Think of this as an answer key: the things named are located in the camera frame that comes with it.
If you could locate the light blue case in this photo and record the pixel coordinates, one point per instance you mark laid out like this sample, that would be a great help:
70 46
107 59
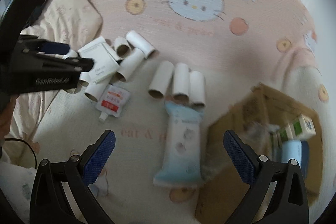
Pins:
291 150

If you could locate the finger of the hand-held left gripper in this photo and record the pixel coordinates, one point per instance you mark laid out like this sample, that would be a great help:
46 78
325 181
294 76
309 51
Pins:
76 64
55 48

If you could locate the cream printed pillow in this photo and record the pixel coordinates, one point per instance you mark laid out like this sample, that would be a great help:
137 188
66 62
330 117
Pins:
68 16

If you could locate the dark blue cylinder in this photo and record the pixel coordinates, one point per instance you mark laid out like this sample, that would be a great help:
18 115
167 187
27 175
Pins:
305 155

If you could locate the white printed bedsheet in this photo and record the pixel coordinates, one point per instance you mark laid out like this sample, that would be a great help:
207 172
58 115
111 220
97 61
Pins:
15 182

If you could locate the pile of white paper tubes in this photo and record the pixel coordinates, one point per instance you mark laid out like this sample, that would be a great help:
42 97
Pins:
136 41

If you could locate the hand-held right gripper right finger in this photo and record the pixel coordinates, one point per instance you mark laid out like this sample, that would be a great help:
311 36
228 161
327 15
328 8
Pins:
239 155

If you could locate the pink cartoon cat blanket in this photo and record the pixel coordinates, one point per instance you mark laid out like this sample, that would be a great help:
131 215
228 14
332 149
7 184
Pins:
210 56

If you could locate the small white paper box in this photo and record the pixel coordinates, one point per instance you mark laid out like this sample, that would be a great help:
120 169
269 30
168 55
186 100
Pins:
98 56

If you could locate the brown cardboard box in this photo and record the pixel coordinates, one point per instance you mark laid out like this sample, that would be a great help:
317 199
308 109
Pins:
283 106

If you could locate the white spout pouch red label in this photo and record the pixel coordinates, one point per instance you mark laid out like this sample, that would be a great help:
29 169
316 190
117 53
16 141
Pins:
113 100

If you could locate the light blue wipes packet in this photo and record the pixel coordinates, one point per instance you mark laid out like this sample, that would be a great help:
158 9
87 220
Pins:
181 145

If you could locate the green white milk carton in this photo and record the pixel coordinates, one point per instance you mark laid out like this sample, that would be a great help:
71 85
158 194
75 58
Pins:
291 130

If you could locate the clear plastic wrapper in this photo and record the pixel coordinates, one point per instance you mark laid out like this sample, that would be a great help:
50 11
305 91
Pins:
257 132

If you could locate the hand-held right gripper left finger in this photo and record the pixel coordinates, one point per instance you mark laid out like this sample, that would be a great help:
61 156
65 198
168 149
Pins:
102 155

